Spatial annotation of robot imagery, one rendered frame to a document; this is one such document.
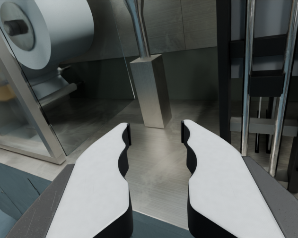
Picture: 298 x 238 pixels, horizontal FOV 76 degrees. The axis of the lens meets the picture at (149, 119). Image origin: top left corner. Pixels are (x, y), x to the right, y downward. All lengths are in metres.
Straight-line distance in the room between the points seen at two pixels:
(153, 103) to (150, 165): 0.24
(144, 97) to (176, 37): 0.31
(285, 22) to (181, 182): 0.41
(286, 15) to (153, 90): 0.44
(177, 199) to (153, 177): 0.10
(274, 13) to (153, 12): 0.60
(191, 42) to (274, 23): 0.51
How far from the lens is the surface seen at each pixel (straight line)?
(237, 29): 0.41
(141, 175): 0.58
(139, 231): 0.67
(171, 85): 0.97
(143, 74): 0.69
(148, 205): 0.51
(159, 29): 0.92
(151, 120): 0.77
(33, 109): 0.69
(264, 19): 0.41
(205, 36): 0.86
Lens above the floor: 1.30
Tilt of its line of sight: 28 degrees down
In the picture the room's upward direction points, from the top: 13 degrees counter-clockwise
